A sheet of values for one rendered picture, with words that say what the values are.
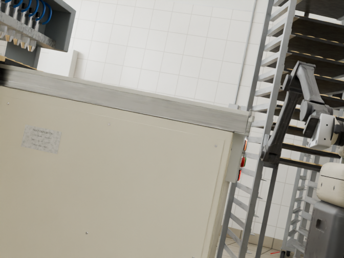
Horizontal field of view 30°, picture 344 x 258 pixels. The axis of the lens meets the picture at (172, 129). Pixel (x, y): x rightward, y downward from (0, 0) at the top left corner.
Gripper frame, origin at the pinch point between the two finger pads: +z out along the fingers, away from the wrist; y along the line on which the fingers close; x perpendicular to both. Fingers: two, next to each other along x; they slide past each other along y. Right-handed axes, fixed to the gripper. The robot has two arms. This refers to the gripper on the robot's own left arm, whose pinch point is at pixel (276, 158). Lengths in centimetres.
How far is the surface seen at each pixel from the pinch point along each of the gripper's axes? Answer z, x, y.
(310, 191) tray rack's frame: 70, -3, -14
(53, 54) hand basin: 219, 314, 66
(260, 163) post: -5.9, 5.5, -3.9
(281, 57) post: -6.9, 5.3, 48.8
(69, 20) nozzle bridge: -117, 51, 32
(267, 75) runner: 24, 21, 44
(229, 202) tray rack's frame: 47, 36, -29
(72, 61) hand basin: 224, 293, 62
